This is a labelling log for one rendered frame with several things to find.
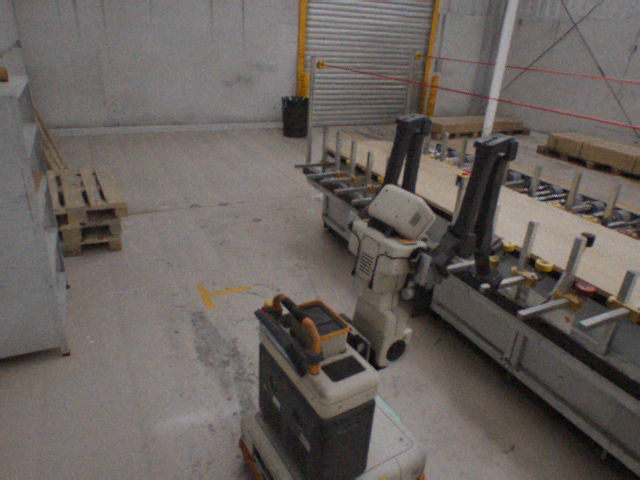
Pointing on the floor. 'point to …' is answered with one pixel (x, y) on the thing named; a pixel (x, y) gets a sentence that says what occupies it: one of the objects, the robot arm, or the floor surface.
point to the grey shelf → (27, 235)
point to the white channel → (500, 66)
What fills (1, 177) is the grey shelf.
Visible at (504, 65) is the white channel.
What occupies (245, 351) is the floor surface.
